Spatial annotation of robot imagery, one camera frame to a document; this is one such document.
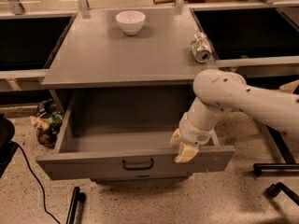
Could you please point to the black tube leg bottom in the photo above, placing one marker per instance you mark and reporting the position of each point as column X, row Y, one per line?
column 77, row 197

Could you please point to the black caster leg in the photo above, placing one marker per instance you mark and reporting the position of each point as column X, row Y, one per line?
column 275, row 189

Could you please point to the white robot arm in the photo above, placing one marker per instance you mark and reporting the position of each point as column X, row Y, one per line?
column 216, row 94

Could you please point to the grey drawer cabinet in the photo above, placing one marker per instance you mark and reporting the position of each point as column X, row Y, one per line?
column 97, row 54

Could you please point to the grey top drawer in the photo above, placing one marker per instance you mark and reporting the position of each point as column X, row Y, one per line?
column 124, row 133

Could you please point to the black base left edge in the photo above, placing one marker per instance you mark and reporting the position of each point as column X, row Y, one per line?
column 7, row 146

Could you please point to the crushed green white can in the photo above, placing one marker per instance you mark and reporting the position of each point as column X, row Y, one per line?
column 201, row 49

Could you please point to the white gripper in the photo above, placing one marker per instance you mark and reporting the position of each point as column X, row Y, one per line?
column 195, row 134

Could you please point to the white ceramic bowl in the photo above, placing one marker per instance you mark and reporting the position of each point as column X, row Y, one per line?
column 131, row 21

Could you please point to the black chair base right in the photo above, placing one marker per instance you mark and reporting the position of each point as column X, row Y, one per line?
column 283, row 160

